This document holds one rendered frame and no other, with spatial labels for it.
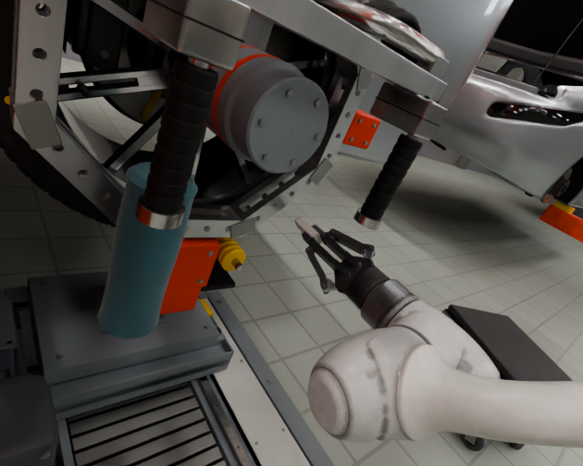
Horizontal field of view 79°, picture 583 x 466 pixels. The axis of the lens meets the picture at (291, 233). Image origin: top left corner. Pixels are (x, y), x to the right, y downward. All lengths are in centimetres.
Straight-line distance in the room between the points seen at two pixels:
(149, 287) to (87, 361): 41
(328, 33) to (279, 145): 15
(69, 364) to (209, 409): 37
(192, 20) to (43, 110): 27
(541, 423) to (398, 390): 12
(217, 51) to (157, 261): 30
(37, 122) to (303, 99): 32
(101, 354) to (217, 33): 76
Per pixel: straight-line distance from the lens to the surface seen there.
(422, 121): 54
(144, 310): 57
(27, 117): 53
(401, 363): 42
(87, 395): 95
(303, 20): 39
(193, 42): 31
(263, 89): 45
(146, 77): 65
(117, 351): 94
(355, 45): 44
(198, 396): 109
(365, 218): 57
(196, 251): 70
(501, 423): 41
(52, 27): 51
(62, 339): 96
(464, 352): 56
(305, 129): 49
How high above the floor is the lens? 93
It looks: 25 degrees down
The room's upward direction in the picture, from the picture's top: 24 degrees clockwise
